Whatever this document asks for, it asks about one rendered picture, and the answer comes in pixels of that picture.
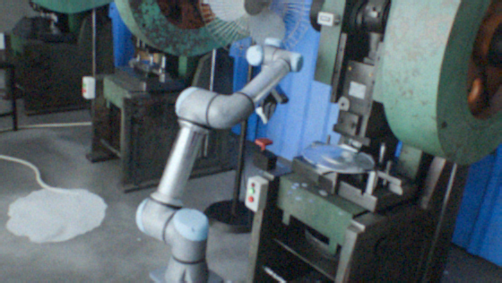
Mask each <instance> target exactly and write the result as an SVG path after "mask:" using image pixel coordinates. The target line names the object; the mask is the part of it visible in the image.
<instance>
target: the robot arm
mask: <svg viewBox="0 0 502 283"><path fill-rule="evenodd" d="M247 61H248V62H249V63H250V64H252V65H261V66H262V71H261V73H259V75H258V76H257V77H256V78H255V79H253V80H252V81H251V82H250V83H249V84H248V85H247V86H246V87H245V88H244V89H243V90H242V91H237V92H236V93H234V94H232V95H231V96H225V95H221V94H219V93H213V92H210V91H207V90H205V89H200V88H199V89H198V88H195V87H192V88H189V89H187V90H185V91H184V92H183V93H182V94H181V95H180V96H179V98H178V100H177V113H178V115H179V118H178V123H179V125H180V128H179V130H178V135H177V138H176V141H175V143H174V146H173V148H172V150H171V155H170V157H169V161H168V163H167V166H166V168H165V169H164V175H163V177H162V178H161V181H160V185H159V187H158V189H157V192H156V193H153V194H151V196H150V198H149V199H146V200H144V201H143V203H141V205H140V207H139V209H138V211H137V213H136V223H137V225H138V227H139V228H140V229H141V230H142V231H143V232H145V233H146V234H147V235H149V236H153V237H155V238H158V239H159V240H161V241H163V242H164V243H166V244H170V245H171V246H172V252H171V257H170V259H169V264H168V266H167V267H166V269H165V279H166V281H168V283H207V281H208V280H209V276H210V270H209V267H208V264H207V261H206V259H205V256H206V248H207V239H208V235H209V222H208V219H207V218H206V217H205V216H204V214H203V213H201V212H200V211H198V210H182V207H183V203H182V202H181V200H180V199H181V196H182V194H183V192H184V189H185V185H186V181H187V178H188V177H189V175H190V172H191V169H192V165H193V163H194V161H195V157H196V155H197V152H198V148H199V146H200V143H201V141H202V138H203V135H204V134H206V133H208V132H209V131H210V129H211V127H215V128H221V129H222V128H228V127H233V126H235V125H238V124H240V123H241V122H243V121H246V120H247V119H248V118H249V117H250V116H251V115H252V114H254V112H255V107H256V106H257V105H258V104H259V102H260V101H261V102H260V107H259V108H258V109H257V114H259V115H260V116H261V117H262V118H263V121H264V123H265V124H267V122H268V121H270V119H271V118H272V116H273V113H274V111H275V109H276V108H277V106H278V101H279V103H280V105H284V104H287V103H288V101H289V98H288V97H287V96H286V93H285V92H284V91H283V90H282V88H281V87H280V85H279V83H280V81H281V80H283V79H284V78H285V77H286V75H287V74H288V73H300V70H301V69H302V66H303V64H304V58H303V56H302V55H301V54H300V53H296V52H289V51H285V50H282V40H281V39H266V40H265V43H264V45H262V46H252V47H251V48H249V49H248V51H247Z"/></svg>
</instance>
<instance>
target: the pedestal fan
mask: <svg viewBox="0 0 502 283"><path fill-rule="evenodd" d="M274 2H275V1H274ZM204 3H205V4H208V6H207V7H209V12H207V13H209V14H210V15H211V13H212V16H211V18H212V17H214V16H216V15H217V17H219V19H221V20H224V21H228V22H229V24H231V23H230V22H232V21H233V20H234V21H235V22H236V23H238V22H237V21H236V19H239V18H240V17H242V16H243V15H244V14H245V13H246V14H247V15H245V16H248V15H249V16H250V17H249V16H248V17H249V20H248V22H249V28H248V30H247V28H245V27H244V26H243V24H242V23H243V22H241V23H240V24H238V26H241V24H242V26H241V27H242V29H243V28H244V29H246V30H247V31H250V33H251V34H250V35H248V33H247V34H246V33H242V32H243V31H242V32H240V31H241V30H240V31H238V28H237V29H235V27H236V26H237V24H236V26H235V27H233V26H232V24H231V26H232V27H233V29H235V30H236V31H238V32H240V33H241V34H244V35H246V36H250V37H252V43H250V47H252V46H257V43H258V44H259V46H262V45H264V43H265V40H266V39H281V40H282V41H283V42H282V44H283V43H284V42H285V41H286V40H287V39H288V38H290V37H292V34H293V32H295V30H296V28H298V25H299V24H298V25H297V26H295V25H294V24H295V23H293V25H294V26H295V27H296V28H295V29H294V28H293V29H294V30H293V31H292V33H291V34H290V35H289V36H288V35H287V34H286V33H285V31H286V30H287V29H285V24H286V23H284V22H283V20H285V18H284V15H285V13H286V11H287V10H289V9H287V8H286V3H288V1H287V2H286V1H285V0H284V2H280V3H285V8H284V10H283V11H284V12H283V16H282V17H280V16H279V15H281V14H279V15H278V13H276V12H275V11H274V9H273V10H271V9H270V8H273V7H274V6H278V5H271V4H277V3H273V0H204ZM209 4H210V6H211V8H212V10H211V12H210V6H209ZM270 6H272V7H270ZM268 8H269V9H268ZM285 10H286V11H285ZM213 13H215V14H216V15H214V16H213ZM245 16H244V17H245ZM248 17H247V19H248ZM245 18H246V17H245ZM245 18H244V19H245ZM282 18H284V19H283V20H282ZM242 19H243V17H242V18H241V20H242ZM214 20H215V17H214ZM241 20H240V21H241ZM243 21H245V20H243ZM300 21H301V20H299V22H300ZM214 22H216V23H217V20H215V21H214ZM235 22H234V23H235ZM245 22H246V23H247V21H245ZM234 23H233V24H234ZM204 24H205V22H204ZM211 24H213V25H214V27H213V28H216V27H217V25H216V26H215V24H214V23H213V21H212V22H211ZM217 24H218V23H217ZM247 24H248V23H247ZM205 25H206V27H207V24H205ZM244 25H245V24H244ZM231 26H229V28H230V27H231ZM245 26H246V25H245ZM304 26H305V25H304ZM304 26H302V27H304ZM218 27H219V24H218ZM246 27H247V26H246ZM213 28H212V29H213ZM305 28H307V27H306V26H305ZM207 29H208V27H207ZM298 29H299V28H298ZM216 30H218V29H217V28H216ZM219 30H221V28H220V27H219ZM219 30H218V31H219ZM208 31H210V30H209V29H208ZM221 31H222V30H221ZM225 31H226V30H225ZM225 31H222V32H223V33H224V32H225ZM298 31H299V30H298ZM305 32H306V30H305ZM305 32H303V35H304V33H305ZM223 33H222V34H223ZM295 33H296V32H295ZM222 34H221V36H222ZM224 34H225V33H224ZM285 34H286V35H287V36H288V38H287V37H286V40H285V41H284V40H283V39H284V37H285ZM296 34H297V33H296ZM228 35H229V34H228ZM228 35H227V36H228ZM297 35H298V34H297ZM297 35H296V36H297ZM303 35H302V36H303ZM225 36H226V35H225ZM227 36H226V37H227ZM298 36H299V35H298ZM302 36H301V37H300V36H299V38H302ZM222 37H223V36H222ZM226 37H225V38H226ZM232 37H233V36H232ZM232 37H231V39H229V37H227V38H228V39H229V40H232ZM223 38H224V37H223ZM225 38H224V39H225ZM293 39H294V38H293ZM232 41H233V40H232ZM233 42H234V43H236V42H235V41H233ZM228 43H230V42H229V41H228ZM228 43H227V44H228ZM234 43H230V44H231V45H232V46H234V45H233V44H234ZM219 44H220V45H221V43H219ZM227 44H226V46H227ZM236 44H238V43H236ZM284 44H285V43H284ZM246 45H247V43H246ZM232 46H231V47H232ZM238 46H240V45H238ZM238 46H236V48H240V50H242V49H243V50H246V52H247V49H244V48H241V47H238ZM243 47H246V46H244V45H243ZM250 47H246V48H250ZM253 73H254V65H252V64H250V63H249V64H248V71H247V83H246V84H245V87H246V86H247V85H248V84H249V83H250V82H251V81H252V80H253ZM245 87H244V88H245ZM248 121H249V118H248V119H247V120H246V121H243V122H241V126H240V134H239V141H238V161H237V168H236V174H235V182H234V189H233V195H232V200H226V201H220V202H213V203H212V204H211V205H210V206H208V207H207V208H206V209H205V210H204V212H203V214H204V216H205V217H206V218H207V219H208V222H209V226H210V227H212V228H213V229H216V230H220V231H222V232H225V233H230V234H248V233H249V230H248V212H249V208H248V207H247V206H246V203H245V202H240V201H239V195H240V188H241V181H242V175H243V168H244V182H245V188H246V180H245V156H246V140H247V128H248ZM254 214H255V211H254V210H253V209H251V216H250V229H251V231H252V232H253V220H254Z"/></svg>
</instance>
